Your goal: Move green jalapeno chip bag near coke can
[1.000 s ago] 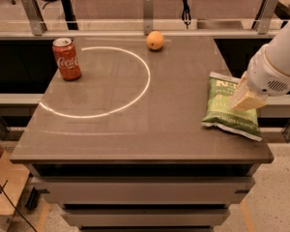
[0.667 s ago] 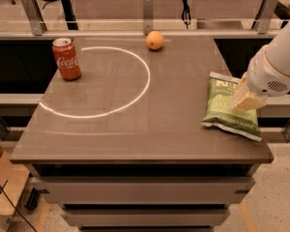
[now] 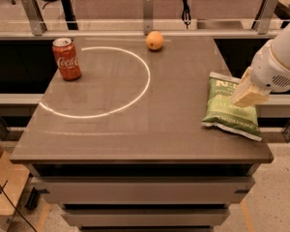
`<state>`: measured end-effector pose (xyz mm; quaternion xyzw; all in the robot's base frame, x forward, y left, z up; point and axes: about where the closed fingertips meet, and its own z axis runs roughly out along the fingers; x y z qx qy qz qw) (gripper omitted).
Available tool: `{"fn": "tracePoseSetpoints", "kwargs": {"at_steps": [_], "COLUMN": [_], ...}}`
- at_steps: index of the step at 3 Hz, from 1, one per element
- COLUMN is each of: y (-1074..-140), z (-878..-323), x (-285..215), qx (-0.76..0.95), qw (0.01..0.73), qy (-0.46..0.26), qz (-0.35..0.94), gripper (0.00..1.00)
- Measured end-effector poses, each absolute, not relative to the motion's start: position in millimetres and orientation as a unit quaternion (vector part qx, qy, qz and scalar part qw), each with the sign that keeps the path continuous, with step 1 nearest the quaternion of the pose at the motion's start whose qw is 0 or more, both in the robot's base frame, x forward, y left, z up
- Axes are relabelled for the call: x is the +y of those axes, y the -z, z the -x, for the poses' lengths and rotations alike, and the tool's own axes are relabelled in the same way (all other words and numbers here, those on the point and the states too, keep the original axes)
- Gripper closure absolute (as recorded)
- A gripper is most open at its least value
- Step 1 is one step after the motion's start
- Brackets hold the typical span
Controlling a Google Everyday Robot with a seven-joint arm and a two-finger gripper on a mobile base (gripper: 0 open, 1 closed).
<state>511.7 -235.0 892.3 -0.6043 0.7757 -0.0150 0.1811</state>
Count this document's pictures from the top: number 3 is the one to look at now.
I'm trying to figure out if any metal bracket right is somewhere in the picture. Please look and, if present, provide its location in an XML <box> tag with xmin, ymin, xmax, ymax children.
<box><xmin>255</xmin><ymin>0</ymin><xmax>278</xmax><ymax>35</ymax></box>

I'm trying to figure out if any red coke can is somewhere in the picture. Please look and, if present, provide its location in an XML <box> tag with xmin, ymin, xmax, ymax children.
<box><xmin>52</xmin><ymin>38</ymin><xmax>81</xmax><ymax>81</ymax></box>

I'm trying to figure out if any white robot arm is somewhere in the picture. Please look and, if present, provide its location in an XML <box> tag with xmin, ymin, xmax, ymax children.
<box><xmin>231</xmin><ymin>23</ymin><xmax>290</xmax><ymax>107</ymax></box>

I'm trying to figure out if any black cable on floor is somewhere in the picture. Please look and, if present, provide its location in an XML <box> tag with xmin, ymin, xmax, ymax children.
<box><xmin>0</xmin><ymin>169</ymin><xmax>38</xmax><ymax>232</ymax></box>

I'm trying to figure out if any orange fruit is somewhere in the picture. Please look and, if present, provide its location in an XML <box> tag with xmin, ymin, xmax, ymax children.
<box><xmin>146</xmin><ymin>31</ymin><xmax>163</xmax><ymax>50</ymax></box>

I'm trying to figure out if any black hanging cable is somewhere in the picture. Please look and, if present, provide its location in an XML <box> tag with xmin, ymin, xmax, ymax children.
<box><xmin>180</xmin><ymin>0</ymin><xmax>191</xmax><ymax>30</ymax></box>

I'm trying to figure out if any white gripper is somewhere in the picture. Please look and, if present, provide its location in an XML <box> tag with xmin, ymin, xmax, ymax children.
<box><xmin>230</xmin><ymin>40</ymin><xmax>290</xmax><ymax>107</ymax></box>

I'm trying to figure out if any metal bracket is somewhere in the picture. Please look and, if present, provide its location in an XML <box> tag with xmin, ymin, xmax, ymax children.
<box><xmin>255</xmin><ymin>0</ymin><xmax>278</xmax><ymax>35</ymax></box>
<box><xmin>20</xmin><ymin>0</ymin><xmax>47</xmax><ymax>36</ymax></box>
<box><xmin>143</xmin><ymin>0</ymin><xmax>154</xmax><ymax>35</ymax></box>

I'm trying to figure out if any metal bracket middle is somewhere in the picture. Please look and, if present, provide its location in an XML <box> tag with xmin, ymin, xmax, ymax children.
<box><xmin>143</xmin><ymin>0</ymin><xmax>154</xmax><ymax>35</ymax></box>

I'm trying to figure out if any green jalapeno chip bag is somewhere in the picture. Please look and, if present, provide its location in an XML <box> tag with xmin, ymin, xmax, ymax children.
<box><xmin>201</xmin><ymin>72</ymin><xmax>262</xmax><ymax>141</ymax></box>

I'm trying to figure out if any metal bracket left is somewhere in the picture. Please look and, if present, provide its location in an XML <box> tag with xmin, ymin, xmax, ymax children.
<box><xmin>20</xmin><ymin>0</ymin><xmax>47</xmax><ymax>36</ymax></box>

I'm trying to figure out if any grey drawer cabinet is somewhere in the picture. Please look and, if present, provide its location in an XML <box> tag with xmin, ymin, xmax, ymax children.
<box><xmin>9</xmin><ymin>159</ymin><xmax>275</xmax><ymax>232</ymax></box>

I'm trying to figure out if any wooden box on floor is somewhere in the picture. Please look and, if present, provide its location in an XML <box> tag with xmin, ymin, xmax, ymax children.
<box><xmin>0</xmin><ymin>146</ymin><xmax>29</xmax><ymax>232</ymax></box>

